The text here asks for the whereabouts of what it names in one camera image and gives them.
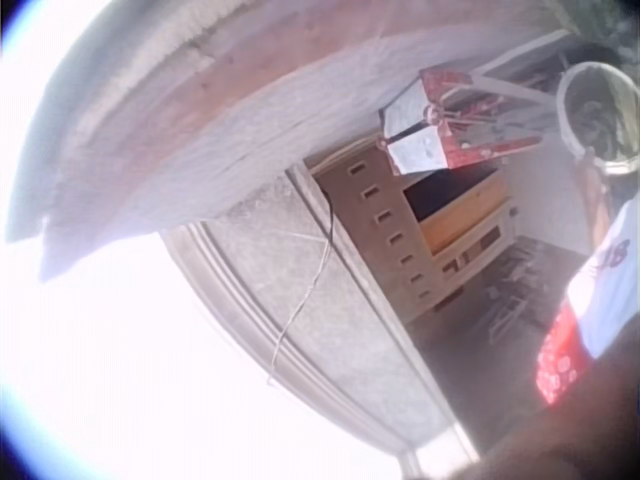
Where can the person's left hand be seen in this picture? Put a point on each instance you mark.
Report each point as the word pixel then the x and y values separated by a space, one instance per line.
pixel 590 157

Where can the white plastic bucket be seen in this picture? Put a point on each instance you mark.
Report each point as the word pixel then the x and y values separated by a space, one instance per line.
pixel 620 100

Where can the orange wooden box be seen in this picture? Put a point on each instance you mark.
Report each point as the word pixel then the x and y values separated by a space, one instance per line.
pixel 465 210

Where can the white low cabinet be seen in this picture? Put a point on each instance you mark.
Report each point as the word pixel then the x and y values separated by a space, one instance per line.
pixel 475 250

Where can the metal floor rack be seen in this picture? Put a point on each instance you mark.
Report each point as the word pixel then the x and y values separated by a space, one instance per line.
pixel 515 290

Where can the brown wooden drawer cabinet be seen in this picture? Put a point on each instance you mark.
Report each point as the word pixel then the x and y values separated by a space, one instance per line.
pixel 370 230

